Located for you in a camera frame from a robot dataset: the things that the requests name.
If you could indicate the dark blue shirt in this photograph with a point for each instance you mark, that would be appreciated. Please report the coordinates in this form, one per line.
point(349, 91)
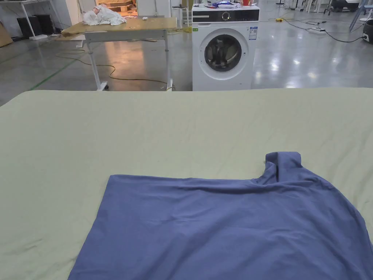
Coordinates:
point(221, 227)

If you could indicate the white power strip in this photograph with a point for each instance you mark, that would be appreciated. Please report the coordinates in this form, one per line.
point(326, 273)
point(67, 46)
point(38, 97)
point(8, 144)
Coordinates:
point(318, 29)

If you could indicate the bed with pale green sheet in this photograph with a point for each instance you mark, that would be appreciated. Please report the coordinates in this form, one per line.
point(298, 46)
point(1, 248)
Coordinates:
point(87, 140)

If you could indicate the black cabinet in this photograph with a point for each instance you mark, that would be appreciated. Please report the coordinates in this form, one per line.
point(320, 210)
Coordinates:
point(35, 25)

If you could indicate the white washing machine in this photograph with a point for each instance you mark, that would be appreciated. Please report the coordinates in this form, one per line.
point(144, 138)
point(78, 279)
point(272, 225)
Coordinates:
point(224, 49)

